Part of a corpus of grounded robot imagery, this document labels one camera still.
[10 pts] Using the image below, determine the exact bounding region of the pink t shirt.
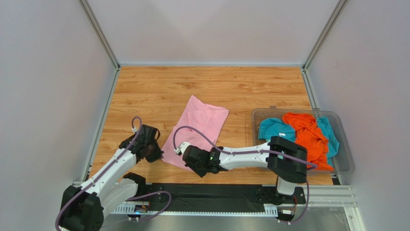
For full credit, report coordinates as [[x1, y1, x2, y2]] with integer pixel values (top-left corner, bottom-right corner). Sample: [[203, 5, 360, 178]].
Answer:
[[162, 95, 230, 171]]

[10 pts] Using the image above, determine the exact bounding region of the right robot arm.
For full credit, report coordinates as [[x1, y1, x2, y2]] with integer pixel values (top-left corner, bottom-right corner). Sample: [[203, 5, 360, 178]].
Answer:
[[174, 136, 315, 198]]

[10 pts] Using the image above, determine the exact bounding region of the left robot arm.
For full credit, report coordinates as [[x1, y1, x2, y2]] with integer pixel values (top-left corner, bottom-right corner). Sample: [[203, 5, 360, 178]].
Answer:
[[55, 125, 163, 231]]

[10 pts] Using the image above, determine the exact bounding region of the teal t shirt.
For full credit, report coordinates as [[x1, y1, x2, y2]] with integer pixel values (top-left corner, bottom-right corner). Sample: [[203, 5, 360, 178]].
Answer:
[[258, 116, 340, 159]]

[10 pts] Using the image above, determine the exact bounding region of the orange t shirt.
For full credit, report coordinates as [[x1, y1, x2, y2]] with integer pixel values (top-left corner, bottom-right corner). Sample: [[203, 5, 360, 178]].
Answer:
[[282, 112, 334, 171]]

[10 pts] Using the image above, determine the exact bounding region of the clear plastic bin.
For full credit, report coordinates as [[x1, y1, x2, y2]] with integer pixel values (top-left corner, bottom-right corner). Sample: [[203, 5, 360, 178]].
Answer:
[[251, 107, 355, 174]]

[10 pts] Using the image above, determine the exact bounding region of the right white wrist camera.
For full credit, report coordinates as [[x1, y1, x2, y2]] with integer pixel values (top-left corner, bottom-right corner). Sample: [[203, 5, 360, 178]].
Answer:
[[174, 141, 191, 156]]

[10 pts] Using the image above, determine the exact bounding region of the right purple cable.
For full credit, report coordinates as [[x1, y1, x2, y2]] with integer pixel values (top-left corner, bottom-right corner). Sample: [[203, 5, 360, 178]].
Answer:
[[173, 125, 319, 224]]

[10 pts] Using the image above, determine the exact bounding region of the aluminium frame rail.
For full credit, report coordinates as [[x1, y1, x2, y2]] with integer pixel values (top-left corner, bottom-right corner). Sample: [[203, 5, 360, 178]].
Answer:
[[58, 179, 365, 231]]

